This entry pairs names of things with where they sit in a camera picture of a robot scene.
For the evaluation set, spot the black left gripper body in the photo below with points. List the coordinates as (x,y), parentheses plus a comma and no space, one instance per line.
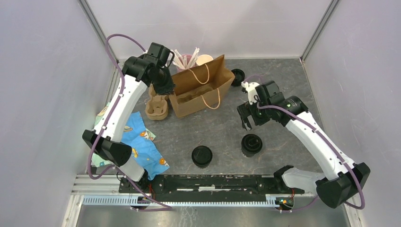
(160,67)

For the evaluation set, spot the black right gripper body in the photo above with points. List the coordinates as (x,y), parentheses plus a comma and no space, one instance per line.
(261,116)

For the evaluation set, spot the brown cardboard cup carriers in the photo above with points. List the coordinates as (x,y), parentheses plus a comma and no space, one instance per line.
(157,107)

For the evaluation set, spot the brown paper takeout bag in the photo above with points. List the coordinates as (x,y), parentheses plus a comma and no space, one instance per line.
(213,74)

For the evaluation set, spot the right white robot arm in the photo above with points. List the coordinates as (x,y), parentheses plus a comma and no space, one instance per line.
(341,180)

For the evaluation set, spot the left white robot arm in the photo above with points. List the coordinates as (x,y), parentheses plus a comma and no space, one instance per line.
(105,139)

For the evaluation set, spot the wooden stirrers in wrappers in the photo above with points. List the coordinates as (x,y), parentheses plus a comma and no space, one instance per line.
(192,62)

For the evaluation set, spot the pink metal utensil cup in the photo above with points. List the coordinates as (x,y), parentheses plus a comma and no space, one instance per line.
(184,62)

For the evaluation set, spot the stack of black lids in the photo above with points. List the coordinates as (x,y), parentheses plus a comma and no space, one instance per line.
(239,77)

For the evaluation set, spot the stack of paper cups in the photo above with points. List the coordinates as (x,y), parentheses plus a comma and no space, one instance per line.
(204,58)

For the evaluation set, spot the blue patterned cloth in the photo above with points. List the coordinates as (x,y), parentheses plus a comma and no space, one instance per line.
(144,151)

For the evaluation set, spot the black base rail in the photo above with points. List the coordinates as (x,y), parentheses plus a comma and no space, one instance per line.
(215,188)

